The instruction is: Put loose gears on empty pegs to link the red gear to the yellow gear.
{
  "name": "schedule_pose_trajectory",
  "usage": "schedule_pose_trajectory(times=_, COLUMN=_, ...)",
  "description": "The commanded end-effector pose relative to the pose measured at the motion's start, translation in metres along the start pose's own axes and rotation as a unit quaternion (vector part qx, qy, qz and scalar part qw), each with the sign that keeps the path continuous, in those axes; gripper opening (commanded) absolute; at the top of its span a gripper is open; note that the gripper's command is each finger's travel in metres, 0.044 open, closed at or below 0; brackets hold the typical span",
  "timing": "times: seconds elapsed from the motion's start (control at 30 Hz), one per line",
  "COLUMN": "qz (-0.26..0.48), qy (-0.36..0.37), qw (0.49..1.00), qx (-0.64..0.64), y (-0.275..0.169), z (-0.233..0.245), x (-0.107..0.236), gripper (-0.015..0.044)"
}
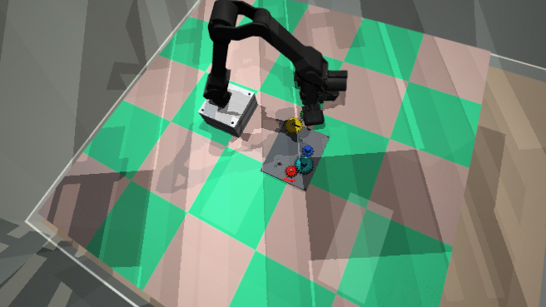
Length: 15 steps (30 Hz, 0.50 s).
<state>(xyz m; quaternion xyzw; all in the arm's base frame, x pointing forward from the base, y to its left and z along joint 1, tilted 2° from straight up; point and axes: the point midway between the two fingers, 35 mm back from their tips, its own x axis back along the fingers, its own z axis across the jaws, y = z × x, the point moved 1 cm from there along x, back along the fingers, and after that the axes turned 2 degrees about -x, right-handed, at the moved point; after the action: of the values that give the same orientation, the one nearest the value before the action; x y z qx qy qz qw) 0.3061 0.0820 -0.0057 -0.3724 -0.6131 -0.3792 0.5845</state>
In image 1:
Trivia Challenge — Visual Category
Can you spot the red gear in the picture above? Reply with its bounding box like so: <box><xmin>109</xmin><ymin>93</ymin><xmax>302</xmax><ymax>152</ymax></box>
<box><xmin>285</xmin><ymin>166</ymin><xmax>298</xmax><ymax>178</ymax></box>

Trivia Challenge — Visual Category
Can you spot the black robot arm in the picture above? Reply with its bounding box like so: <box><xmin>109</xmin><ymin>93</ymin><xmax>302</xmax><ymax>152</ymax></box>
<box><xmin>202</xmin><ymin>0</ymin><xmax>347</xmax><ymax>108</ymax></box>

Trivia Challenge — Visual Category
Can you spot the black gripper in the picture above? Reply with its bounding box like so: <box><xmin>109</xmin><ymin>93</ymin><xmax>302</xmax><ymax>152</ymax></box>
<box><xmin>297</xmin><ymin>81</ymin><xmax>325</xmax><ymax>126</ymax></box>

